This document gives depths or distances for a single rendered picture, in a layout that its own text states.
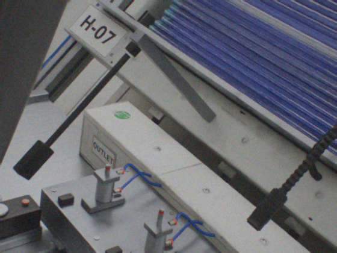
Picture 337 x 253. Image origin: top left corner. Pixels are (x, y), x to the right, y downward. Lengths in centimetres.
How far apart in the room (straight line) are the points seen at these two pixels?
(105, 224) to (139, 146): 16
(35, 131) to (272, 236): 45
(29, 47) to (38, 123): 81
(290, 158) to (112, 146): 26
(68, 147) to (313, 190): 41
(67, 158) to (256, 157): 31
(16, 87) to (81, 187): 56
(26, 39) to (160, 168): 61
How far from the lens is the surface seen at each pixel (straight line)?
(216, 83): 93
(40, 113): 116
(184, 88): 88
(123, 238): 81
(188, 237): 83
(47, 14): 32
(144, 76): 105
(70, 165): 103
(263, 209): 68
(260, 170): 88
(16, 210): 86
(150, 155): 93
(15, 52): 32
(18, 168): 81
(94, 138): 101
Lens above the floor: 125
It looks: 2 degrees up
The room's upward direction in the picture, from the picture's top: 41 degrees clockwise
